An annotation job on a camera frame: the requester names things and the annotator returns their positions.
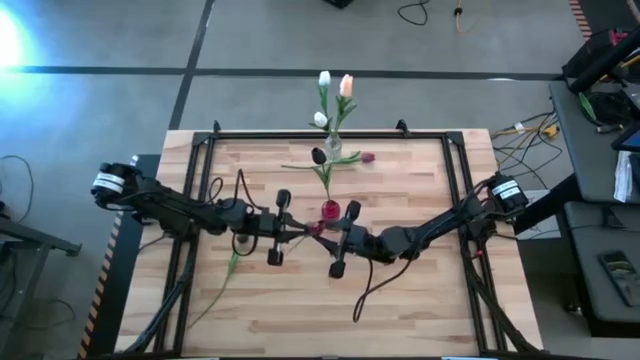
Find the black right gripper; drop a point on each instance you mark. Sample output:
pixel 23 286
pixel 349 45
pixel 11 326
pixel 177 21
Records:
pixel 357 240

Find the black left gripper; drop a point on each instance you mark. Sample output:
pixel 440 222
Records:
pixel 272 226

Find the maroon artificial tulip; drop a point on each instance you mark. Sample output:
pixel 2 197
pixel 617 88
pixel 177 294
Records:
pixel 316 228

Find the black artificial tulip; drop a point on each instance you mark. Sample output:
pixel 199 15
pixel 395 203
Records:
pixel 319 156
pixel 233 262

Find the dark red artificial tulip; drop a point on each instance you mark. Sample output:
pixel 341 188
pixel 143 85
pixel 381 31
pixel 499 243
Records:
pixel 368 157

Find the white artificial tulip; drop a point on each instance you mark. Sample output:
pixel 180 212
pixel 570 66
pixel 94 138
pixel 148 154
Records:
pixel 320 119
pixel 324 78

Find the peach artificial tulip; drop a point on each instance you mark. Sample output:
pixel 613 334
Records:
pixel 346 86

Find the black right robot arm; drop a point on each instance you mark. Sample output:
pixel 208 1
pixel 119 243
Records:
pixel 440 225

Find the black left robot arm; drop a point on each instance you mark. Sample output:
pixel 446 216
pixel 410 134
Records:
pixel 165 205

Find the red ribbed glass vase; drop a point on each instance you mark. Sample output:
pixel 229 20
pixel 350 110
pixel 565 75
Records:
pixel 331 210

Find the clear glass vase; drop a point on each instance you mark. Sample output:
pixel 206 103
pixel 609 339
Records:
pixel 333 147

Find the black floor mat striped edge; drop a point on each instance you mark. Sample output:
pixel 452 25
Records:
pixel 112 260
pixel 581 20

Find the grey metal stand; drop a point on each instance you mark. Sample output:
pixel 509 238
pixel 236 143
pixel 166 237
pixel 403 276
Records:
pixel 35 240

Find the grey desk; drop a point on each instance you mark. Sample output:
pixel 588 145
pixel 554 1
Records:
pixel 590 290
pixel 590 165

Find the black remote controller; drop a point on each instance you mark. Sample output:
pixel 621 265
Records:
pixel 620 277

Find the white paper sheet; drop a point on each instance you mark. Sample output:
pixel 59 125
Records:
pixel 623 175

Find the black tablet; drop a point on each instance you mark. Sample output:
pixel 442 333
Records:
pixel 630 139

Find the black pole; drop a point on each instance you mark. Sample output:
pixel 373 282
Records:
pixel 600 60

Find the black aluminium table frame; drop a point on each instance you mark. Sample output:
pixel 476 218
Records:
pixel 275 135

